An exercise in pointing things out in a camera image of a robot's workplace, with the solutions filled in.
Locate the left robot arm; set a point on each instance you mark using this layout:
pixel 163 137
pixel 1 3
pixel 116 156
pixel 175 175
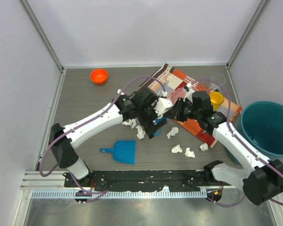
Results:
pixel 65 139

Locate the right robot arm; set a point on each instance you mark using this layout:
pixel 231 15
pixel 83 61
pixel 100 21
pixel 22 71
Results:
pixel 260 179

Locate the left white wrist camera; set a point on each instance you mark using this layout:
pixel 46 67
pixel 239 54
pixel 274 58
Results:
pixel 163 104

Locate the orange bowl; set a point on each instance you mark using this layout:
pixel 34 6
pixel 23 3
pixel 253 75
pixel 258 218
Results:
pixel 99 76

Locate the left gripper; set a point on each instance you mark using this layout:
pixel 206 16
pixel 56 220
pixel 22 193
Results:
pixel 152 127

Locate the blue dustpan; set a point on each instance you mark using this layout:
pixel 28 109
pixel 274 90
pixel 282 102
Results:
pixel 123 151

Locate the pink dotted plate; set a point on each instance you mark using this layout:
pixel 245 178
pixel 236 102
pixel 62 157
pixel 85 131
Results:
pixel 179 93

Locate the teal trash bin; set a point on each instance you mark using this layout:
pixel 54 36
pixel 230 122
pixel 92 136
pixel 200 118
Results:
pixel 261 124

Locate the white plastic fork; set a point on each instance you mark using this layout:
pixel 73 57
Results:
pixel 167 80

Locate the yellow mug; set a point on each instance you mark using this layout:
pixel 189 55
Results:
pixel 216 99

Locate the paper scrap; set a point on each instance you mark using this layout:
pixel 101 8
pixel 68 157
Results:
pixel 203 147
pixel 140 132
pixel 177 149
pixel 130 122
pixel 119 91
pixel 189 153
pixel 172 132

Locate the patterned placemat cloth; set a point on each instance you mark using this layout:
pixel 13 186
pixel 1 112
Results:
pixel 180 79

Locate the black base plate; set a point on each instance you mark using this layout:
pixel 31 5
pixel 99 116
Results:
pixel 148 180

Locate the clear plastic cup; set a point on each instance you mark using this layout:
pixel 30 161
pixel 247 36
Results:
pixel 216 82

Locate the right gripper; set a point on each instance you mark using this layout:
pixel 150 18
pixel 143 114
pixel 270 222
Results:
pixel 179 110

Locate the white slotted cable duct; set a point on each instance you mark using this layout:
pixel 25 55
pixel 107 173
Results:
pixel 75 194

